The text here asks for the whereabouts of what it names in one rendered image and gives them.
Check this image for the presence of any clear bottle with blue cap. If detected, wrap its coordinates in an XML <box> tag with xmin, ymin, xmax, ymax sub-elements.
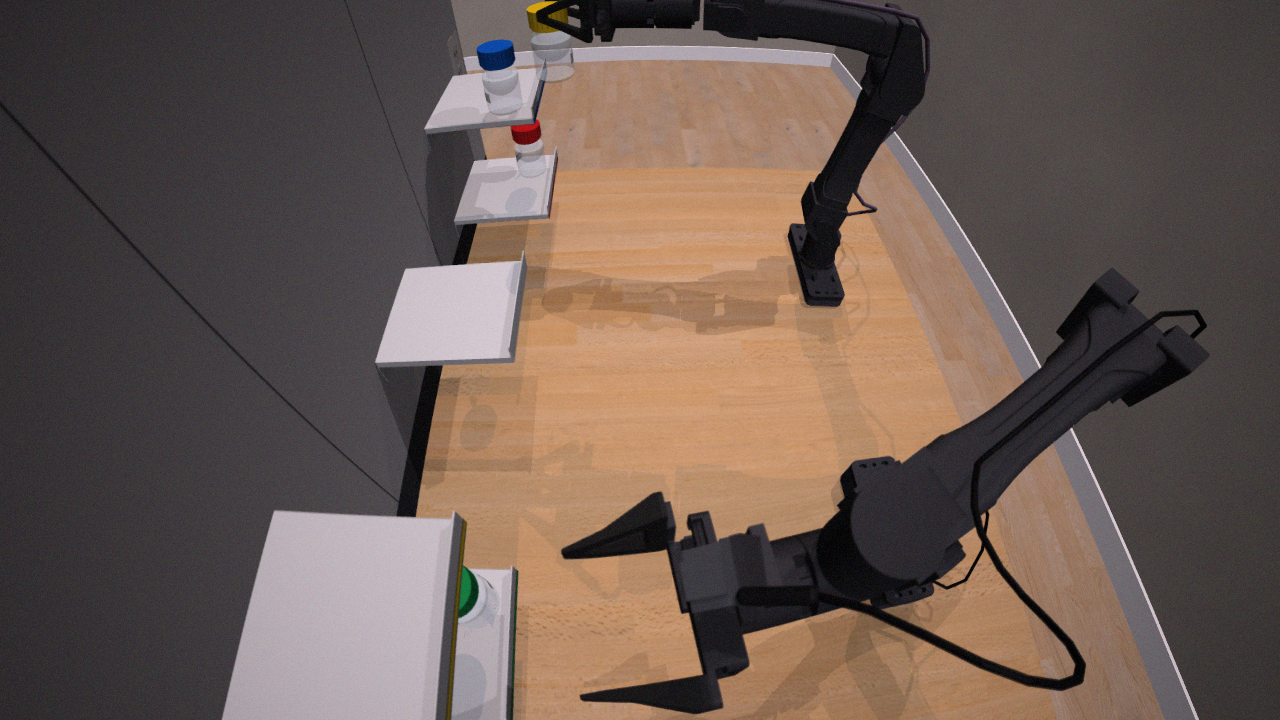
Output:
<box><xmin>477</xmin><ymin>40</ymin><xmax>524</xmax><ymax>115</ymax></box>

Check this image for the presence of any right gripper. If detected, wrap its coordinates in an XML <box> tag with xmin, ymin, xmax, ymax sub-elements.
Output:
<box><xmin>536</xmin><ymin>0</ymin><xmax>654</xmax><ymax>44</ymax></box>

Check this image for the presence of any white bottle with green cap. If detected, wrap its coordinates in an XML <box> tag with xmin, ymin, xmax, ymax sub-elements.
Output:
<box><xmin>458</xmin><ymin>565</ymin><xmax>499</xmax><ymax>629</ymax></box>

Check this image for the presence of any clear glass bottle with red cap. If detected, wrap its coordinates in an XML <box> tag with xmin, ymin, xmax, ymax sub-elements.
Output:
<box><xmin>511</xmin><ymin>119</ymin><xmax>547</xmax><ymax>178</ymax></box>

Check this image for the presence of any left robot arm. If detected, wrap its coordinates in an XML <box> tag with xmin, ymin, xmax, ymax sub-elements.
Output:
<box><xmin>680</xmin><ymin>268</ymin><xmax>1211</xmax><ymax>612</ymax></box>

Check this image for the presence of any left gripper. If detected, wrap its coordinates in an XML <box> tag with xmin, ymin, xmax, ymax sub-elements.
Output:
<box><xmin>561</xmin><ymin>491</ymin><xmax>813</xmax><ymax>714</ymax></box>

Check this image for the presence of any white bottle with yellow cap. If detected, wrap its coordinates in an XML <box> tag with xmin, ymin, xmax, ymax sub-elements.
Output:
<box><xmin>527</xmin><ymin>1</ymin><xmax>573</xmax><ymax>83</ymax></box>

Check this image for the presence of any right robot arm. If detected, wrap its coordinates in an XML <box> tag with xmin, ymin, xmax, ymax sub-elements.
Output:
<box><xmin>646</xmin><ymin>0</ymin><xmax>925</xmax><ymax>301</ymax></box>

